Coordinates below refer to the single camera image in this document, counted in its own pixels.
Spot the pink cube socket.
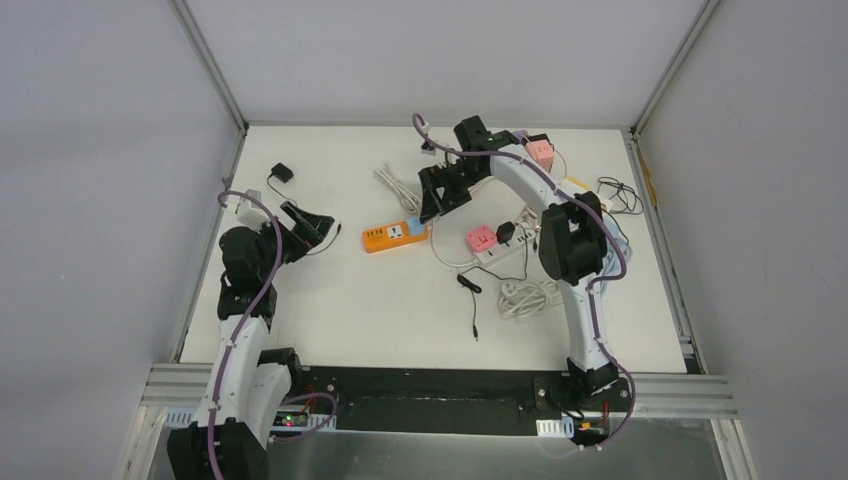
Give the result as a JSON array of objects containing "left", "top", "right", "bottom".
[{"left": 525, "top": 139, "right": 556, "bottom": 172}]

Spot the black adapter on purple strip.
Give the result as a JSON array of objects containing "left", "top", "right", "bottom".
[{"left": 522, "top": 133, "right": 550, "bottom": 144}]

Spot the black charger with cable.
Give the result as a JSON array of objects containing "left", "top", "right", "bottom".
[{"left": 266, "top": 163, "right": 342, "bottom": 256}]

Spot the pink flat adapter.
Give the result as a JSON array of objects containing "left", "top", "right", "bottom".
[{"left": 465, "top": 225, "right": 498, "bottom": 253}]

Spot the light blue charger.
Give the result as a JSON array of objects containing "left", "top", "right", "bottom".
[{"left": 406, "top": 216, "right": 428, "bottom": 238}]

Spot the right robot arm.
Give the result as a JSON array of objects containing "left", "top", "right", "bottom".
[{"left": 412, "top": 114, "right": 627, "bottom": 413}]

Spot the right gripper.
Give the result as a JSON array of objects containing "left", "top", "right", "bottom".
[{"left": 419, "top": 159, "right": 487, "bottom": 224}]

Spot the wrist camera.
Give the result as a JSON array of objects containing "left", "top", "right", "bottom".
[
  {"left": 235, "top": 189, "right": 268, "bottom": 231},
  {"left": 420, "top": 139, "right": 440, "bottom": 156}
]

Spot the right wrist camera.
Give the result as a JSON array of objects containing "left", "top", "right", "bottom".
[{"left": 420, "top": 139, "right": 440, "bottom": 156}]

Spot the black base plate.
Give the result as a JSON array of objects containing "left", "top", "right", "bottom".
[{"left": 292, "top": 366, "right": 632, "bottom": 437}]

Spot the black tangled cable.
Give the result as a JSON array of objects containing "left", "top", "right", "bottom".
[{"left": 596, "top": 176, "right": 645, "bottom": 217}]

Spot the white coiled cable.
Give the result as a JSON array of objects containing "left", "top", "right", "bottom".
[{"left": 373, "top": 164, "right": 423, "bottom": 215}]

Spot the orange power strip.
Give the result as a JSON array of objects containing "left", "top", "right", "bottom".
[{"left": 362, "top": 220, "right": 429, "bottom": 254}]

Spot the black thin barrel cable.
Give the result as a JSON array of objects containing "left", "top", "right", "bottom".
[{"left": 457, "top": 272, "right": 484, "bottom": 343}]

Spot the white power strip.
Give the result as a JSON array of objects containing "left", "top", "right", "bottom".
[{"left": 473, "top": 228, "right": 537, "bottom": 267}]

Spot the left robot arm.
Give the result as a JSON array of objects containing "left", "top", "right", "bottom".
[{"left": 166, "top": 197, "right": 336, "bottom": 479}]

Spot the white coiled cord front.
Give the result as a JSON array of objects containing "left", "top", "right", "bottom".
[{"left": 496, "top": 279, "right": 564, "bottom": 321}]

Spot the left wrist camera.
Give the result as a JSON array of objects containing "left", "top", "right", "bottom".
[{"left": 235, "top": 189, "right": 268, "bottom": 231}]

